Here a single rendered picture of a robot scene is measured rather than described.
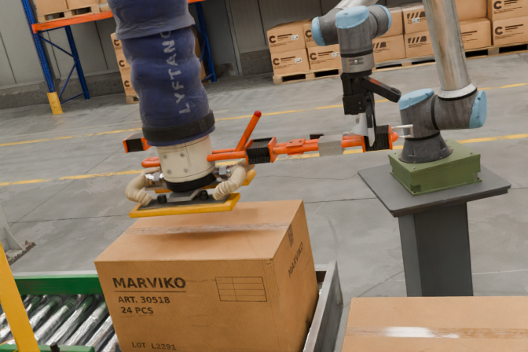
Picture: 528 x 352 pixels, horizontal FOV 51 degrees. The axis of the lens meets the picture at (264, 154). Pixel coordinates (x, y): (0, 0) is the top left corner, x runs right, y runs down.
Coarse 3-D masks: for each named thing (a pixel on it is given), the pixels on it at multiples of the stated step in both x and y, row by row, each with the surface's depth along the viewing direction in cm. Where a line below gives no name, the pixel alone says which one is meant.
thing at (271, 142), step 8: (248, 144) 169; (256, 144) 171; (264, 144) 169; (272, 144) 166; (248, 152) 166; (256, 152) 165; (264, 152) 165; (272, 152) 165; (248, 160) 166; (256, 160) 166; (264, 160) 165; (272, 160) 165
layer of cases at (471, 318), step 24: (360, 312) 192; (384, 312) 190; (408, 312) 187; (432, 312) 185; (456, 312) 183; (480, 312) 181; (504, 312) 178; (360, 336) 180; (384, 336) 178; (408, 336) 176; (432, 336) 174; (456, 336) 172; (480, 336) 170; (504, 336) 168
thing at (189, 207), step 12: (204, 192) 168; (156, 204) 172; (168, 204) 170; (180, 204) 169; (192, 204) 167; (204, 204) 166; (216, 204) 164; (228, 204) 163; (132, 216) 172; (144, 216) 171
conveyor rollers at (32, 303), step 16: (320, 288) 210; (0, 304) 244; (32, 304) 239; (48, 304) 236; (64, 304) 233; (96, 304) 236; (0, 320) 232; (32, 320) 226; (48, 320) 223; (80, 320) 224; (96, 320) 220; (0, 336) 220; (48, 336) 220; (64, 336) 214; (80, 336) 210; (96, 336) 206; (112, 336) 205
